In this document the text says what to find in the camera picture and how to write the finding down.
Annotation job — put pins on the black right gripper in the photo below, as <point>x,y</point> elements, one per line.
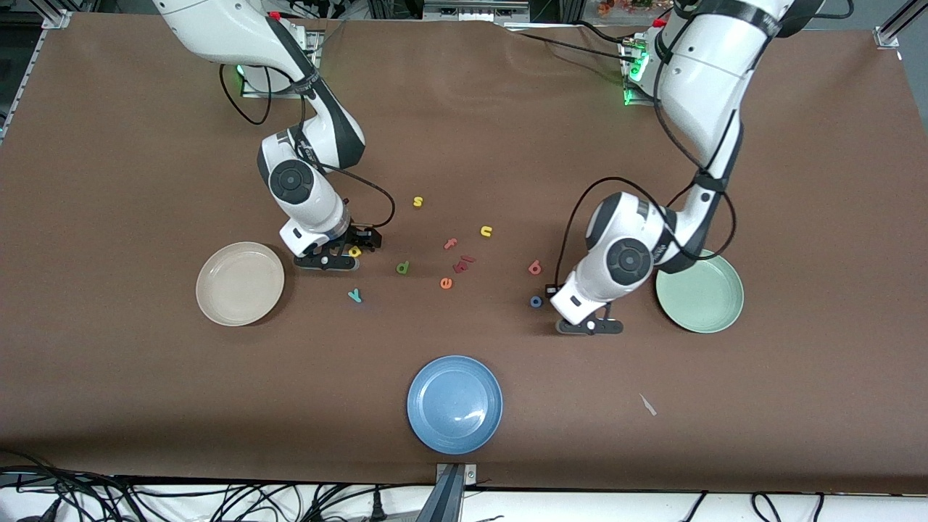
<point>357,238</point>

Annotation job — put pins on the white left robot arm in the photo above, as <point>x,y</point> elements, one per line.
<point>696,87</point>

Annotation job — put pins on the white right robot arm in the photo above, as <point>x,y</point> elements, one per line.
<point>217,29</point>

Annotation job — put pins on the brown paper table cover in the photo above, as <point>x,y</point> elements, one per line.
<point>464,145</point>

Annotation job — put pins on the beige plate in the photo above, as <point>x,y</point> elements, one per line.
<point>240,283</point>

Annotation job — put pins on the blue plate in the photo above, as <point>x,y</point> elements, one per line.
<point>454,404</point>

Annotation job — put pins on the white paper scrap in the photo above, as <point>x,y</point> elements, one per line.
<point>647,404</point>

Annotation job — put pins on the green plate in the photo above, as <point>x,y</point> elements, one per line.
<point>707,297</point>

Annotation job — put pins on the grey metal box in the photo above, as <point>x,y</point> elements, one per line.
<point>471,9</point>

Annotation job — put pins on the black power plug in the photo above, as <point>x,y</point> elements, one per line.
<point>378,507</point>

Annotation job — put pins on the orange flower decoration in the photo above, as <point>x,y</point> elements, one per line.
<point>623,6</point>

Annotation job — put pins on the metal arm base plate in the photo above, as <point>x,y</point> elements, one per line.
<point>632,100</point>
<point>254,93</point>

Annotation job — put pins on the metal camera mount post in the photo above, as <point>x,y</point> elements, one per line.
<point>449,493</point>

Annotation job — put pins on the aluminium frame rail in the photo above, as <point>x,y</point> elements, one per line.
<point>54,18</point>

